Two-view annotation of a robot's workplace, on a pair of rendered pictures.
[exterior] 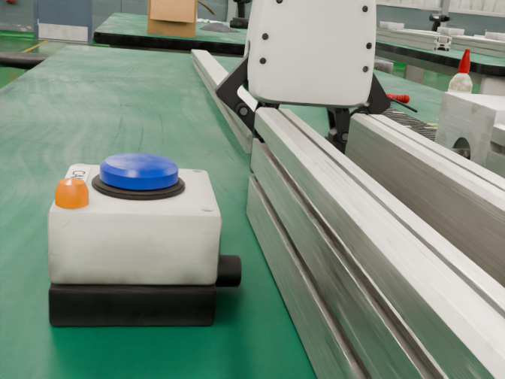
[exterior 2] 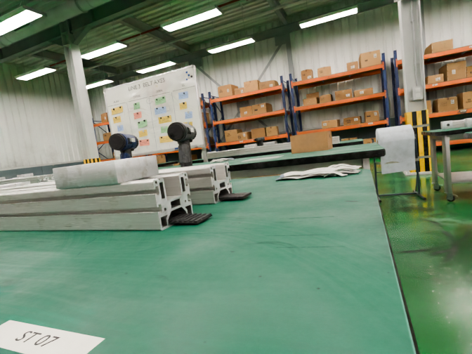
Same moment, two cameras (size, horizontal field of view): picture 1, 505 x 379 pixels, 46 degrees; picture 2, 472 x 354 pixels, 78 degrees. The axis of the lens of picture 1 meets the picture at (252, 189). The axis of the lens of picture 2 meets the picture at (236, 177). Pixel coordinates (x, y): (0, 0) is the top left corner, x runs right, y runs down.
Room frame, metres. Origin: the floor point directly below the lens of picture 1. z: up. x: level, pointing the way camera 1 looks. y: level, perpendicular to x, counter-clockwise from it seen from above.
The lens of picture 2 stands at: (-0.74, 0.16, 0.90)
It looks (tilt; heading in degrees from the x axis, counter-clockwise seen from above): 6 degrees down; 305
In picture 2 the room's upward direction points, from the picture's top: 8 degrees counter-clockwise
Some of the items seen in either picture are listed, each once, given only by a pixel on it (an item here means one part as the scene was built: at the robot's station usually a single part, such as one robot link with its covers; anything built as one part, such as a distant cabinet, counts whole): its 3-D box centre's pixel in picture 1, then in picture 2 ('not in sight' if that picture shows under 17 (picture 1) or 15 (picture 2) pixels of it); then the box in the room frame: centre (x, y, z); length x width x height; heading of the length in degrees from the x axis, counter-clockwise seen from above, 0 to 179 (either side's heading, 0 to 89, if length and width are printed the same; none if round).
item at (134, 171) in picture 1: (139, 178); not in sight; (0.29, 0.06, 0.84); 0.04 x 0.04 x 0.02
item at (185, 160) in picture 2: not in sight; (189, 156); (-0.05, -0.57, 0.89); 0.20 x 0.08 x 0.22; 117
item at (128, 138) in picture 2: not in sight; (131, 163); (0.20, -0.52, 0.89); 0.20 x 0.08 x 0.22; 123
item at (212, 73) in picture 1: (218, 80); not in sight; (1.10, 0.08, 0.79); 0.96 x 0.04 x 0.03; 11
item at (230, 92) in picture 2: not in sight; (252, 126); (4.81, -9.15, 1.58); 2.83 x 0.98 x 3.15; 12
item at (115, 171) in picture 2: not in sight; (108, 178); (-0.20, -0.17, 0.87); 0.16 x 0.11 x 0.07; 11
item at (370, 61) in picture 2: not in sight; (338, 112); (1.87, -9.75, 1.59); 2.83 x 0.98 x 3.17; 12
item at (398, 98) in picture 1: (400, 103); not in sight; (1.07, -0.25, 0.79); 0.16 x 0.08 x 0.02; 7
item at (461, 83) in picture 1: (461, 85); not in sight; (1.00, -0.33, 0.84); 0.04 x 0.04 x 0.12
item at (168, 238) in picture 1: (153, 237); not in sight; (0.29, 0.05, 0.81); 0.10 x 0.08 x 0.06; 101
